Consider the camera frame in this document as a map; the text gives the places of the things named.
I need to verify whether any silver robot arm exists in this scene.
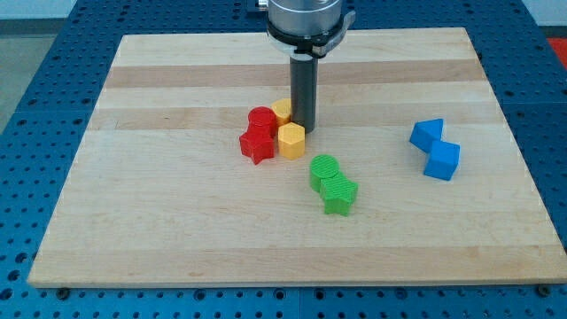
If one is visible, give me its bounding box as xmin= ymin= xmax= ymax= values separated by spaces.
xmin=245 ymin=0 xmax=356 ymax=62

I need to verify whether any yellow hexagon block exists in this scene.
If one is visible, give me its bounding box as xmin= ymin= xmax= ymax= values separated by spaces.
xmin=277 ymin=122 xmax=306 ymax=160

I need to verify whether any red star block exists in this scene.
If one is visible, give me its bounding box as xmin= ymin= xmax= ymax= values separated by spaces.
xmin=239 ymin=130 xmax=275 ymax=165

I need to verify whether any red cylinder block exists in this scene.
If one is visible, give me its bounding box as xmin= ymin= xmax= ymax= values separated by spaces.
xmin=247 ymin=106 xmax=277 ymax=137

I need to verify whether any green cylinder block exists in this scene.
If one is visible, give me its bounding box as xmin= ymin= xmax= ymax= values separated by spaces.
xmin=309 ymin=154 xmax=339 ymax=192

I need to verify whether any yellow block behind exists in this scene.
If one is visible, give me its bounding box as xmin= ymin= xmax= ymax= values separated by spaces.
xmin=271 ymin=98 xmax=291 ymax=127

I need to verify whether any green star block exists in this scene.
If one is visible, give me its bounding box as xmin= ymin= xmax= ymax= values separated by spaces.
xmin=320 ymin=173 xmax=359 ymax=216

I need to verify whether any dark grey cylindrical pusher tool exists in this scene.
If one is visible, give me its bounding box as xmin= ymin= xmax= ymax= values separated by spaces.
xmin=290 ymin=58 xmax=318 ymax=134

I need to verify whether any wooden board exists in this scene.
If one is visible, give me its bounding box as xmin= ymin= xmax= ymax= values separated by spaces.
xmin=28 ymin=27 xmax=566 ymax=288

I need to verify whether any blue triangle block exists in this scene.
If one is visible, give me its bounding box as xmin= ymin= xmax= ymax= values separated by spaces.
xmin=409 ymin=118 xmax=444 ymax=153

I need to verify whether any blue cube block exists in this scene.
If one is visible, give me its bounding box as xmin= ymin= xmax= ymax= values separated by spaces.
xmin=423 ymin=140 xmax=461 ymax=181

